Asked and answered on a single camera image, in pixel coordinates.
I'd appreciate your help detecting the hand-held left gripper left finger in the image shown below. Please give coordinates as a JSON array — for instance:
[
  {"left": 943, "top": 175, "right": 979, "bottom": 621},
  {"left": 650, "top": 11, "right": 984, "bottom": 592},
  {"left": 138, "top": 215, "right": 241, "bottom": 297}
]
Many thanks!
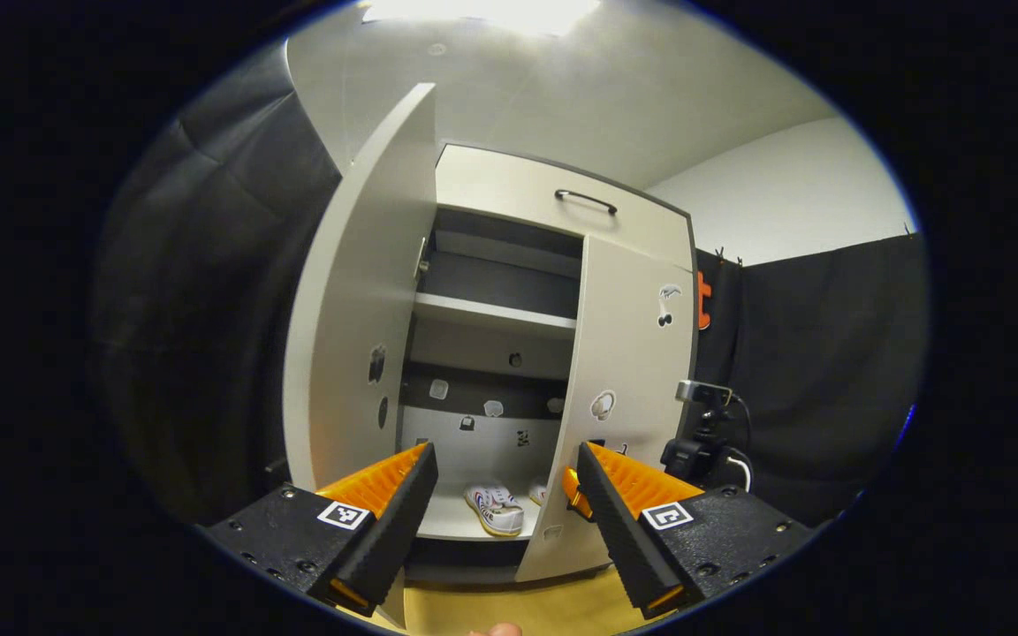
[{"left": 201, "top": 442, "right": 439, "bottom": 617}]

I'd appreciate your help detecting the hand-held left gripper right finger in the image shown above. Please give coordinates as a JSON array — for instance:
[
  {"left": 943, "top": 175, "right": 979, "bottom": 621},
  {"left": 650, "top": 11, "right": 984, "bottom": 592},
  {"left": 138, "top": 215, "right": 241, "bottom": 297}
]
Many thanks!
[{"left": 575, "top": 441, "right": 815, "bottom": 619}]

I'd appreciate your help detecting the white cabinet door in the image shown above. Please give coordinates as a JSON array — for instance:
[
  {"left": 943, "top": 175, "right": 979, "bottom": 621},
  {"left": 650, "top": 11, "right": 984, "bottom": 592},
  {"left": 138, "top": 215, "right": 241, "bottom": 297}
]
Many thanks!
[
  {"left": 516, "top": 234, "right": 697, "bottom": 582},
  {"left": 284, "top": 82, "right": 437, "bottom": 630}
]

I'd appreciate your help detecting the white shoe cabinet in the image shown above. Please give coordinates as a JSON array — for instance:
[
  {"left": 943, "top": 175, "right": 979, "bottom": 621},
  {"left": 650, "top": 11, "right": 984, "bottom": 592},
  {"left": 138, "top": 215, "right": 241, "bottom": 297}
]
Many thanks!
[{"left": 399, "top": 141, "right": 700, "bottom": 584}]

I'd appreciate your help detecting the white cabinet shelf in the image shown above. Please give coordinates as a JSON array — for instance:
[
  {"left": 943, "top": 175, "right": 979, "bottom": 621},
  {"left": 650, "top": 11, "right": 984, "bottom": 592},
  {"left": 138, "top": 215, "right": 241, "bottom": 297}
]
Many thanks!
[{"left": 412, "top": 292, "right": 578, "bottom": 339}]

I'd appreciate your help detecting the black backdrop cloth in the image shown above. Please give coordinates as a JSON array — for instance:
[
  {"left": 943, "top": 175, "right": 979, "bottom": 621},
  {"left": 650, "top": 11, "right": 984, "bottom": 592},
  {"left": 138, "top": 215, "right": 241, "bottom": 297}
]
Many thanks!
[
  {"left": 94, "top": 40, "right": 342, "bottom": 522},
  {"left": 693, "top": 231, "right": 930, "bottom": 526}
]

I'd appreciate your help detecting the white drawer front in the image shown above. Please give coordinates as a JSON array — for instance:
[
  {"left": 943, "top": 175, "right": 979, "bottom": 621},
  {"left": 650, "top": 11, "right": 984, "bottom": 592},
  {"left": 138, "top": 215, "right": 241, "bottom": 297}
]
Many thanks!
[{"left": 435, "top": 144, "right": 694, "bottom": 270}]

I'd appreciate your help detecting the ceiling light panel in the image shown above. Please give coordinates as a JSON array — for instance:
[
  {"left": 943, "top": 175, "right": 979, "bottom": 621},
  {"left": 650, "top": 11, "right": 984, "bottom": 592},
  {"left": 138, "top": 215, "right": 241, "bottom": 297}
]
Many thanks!
[{"left": 359, "top": 0, "right": 603, "bottom": 36}]

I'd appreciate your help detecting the black cable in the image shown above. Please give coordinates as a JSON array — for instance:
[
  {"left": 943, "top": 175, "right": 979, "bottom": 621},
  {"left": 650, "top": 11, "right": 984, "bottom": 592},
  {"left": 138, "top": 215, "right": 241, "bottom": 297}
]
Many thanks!
[{"left": 726, "top": 393, "right": 753, "bottom": 451}]

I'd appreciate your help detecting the black drawer handle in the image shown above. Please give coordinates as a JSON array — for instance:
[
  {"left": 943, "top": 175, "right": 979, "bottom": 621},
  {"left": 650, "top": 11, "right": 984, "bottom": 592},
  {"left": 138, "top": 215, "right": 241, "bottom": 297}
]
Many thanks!
[{"left": 553, "top": 188, "right": 619, "bottom": 216}]

